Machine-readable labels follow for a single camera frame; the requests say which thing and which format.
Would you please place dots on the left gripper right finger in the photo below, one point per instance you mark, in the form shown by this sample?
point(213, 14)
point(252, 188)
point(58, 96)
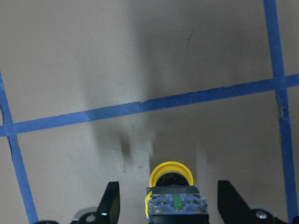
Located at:
point(231, 206)

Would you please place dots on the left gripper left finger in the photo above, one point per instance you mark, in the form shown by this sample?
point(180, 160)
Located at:
point(109, 207)

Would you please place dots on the yellow push button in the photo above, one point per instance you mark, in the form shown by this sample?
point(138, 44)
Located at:
point(172, 198)

